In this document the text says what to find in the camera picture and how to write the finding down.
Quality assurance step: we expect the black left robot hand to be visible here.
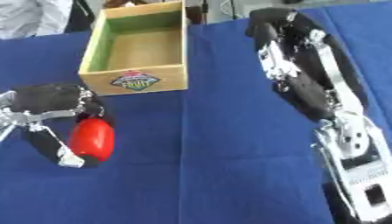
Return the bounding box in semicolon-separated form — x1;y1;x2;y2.
0;83;116;169

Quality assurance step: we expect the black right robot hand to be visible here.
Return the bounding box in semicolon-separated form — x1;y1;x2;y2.
243;7;371;123

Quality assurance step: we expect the red oval toy fruit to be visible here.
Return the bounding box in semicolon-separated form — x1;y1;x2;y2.
67;117;116;162

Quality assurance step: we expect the tan cardboard box green inside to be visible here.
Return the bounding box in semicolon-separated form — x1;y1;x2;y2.
76;0;190;97

